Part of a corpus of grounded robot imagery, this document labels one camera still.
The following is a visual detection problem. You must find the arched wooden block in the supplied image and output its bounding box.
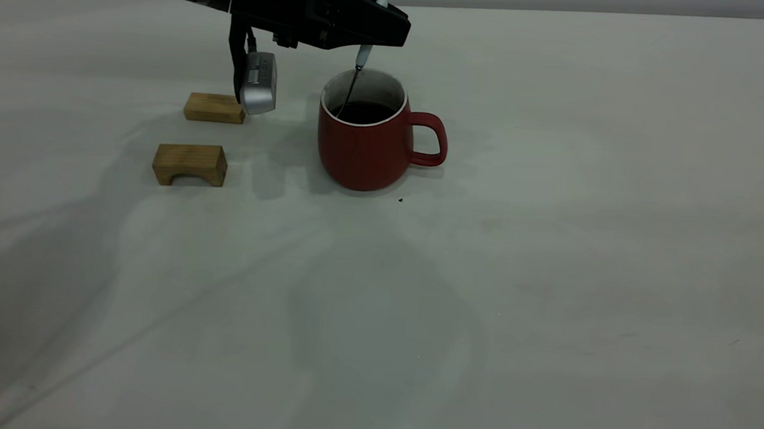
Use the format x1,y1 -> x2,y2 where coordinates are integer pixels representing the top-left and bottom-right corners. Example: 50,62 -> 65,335
151,142 -> 230,191

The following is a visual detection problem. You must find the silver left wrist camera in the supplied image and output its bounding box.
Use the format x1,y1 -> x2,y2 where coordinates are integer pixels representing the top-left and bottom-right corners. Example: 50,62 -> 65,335
224,13 -> 282,117

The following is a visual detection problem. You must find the spoon with pale blue handle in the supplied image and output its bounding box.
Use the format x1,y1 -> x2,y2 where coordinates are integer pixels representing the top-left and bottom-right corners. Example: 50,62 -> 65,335
334,0 -> 391,122

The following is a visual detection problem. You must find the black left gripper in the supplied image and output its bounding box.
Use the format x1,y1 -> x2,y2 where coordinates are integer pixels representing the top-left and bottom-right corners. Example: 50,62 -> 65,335
230,0 -> 413,56

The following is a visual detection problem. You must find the red ceramic mug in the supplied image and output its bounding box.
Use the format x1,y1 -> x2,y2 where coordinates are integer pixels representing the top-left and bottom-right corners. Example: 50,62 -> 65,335
314,66 -> 453,197

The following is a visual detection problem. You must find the flat wooden block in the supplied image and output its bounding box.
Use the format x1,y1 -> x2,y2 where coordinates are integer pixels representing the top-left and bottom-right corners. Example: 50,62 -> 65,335
183,93 -> 247,125

